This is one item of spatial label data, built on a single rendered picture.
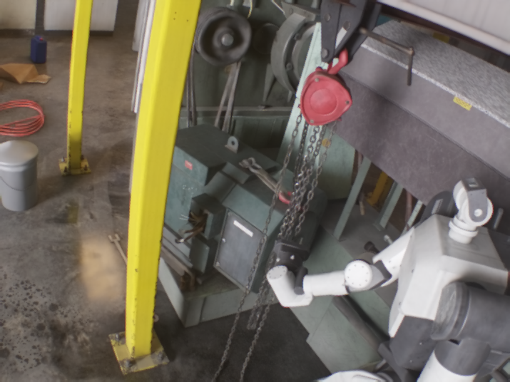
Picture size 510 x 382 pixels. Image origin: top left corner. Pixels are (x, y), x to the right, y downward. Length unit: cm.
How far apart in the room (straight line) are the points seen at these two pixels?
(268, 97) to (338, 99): 132
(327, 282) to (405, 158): 68
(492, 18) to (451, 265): 46
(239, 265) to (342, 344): 68
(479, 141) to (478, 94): 16
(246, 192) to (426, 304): 103
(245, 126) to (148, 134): 129
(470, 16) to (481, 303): 42
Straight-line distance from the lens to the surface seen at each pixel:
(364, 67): 180
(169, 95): 117
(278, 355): 216
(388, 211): 217
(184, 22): 112
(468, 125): 150
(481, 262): 80
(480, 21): 47
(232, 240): 168
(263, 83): 242
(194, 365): 202
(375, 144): 174
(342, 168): 220
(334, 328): 206
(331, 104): 119
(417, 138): 160
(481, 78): 156
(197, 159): 171
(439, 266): 76
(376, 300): 180
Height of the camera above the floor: 170
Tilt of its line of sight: 30 degrees down
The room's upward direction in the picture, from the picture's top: 15 degrees clockwise
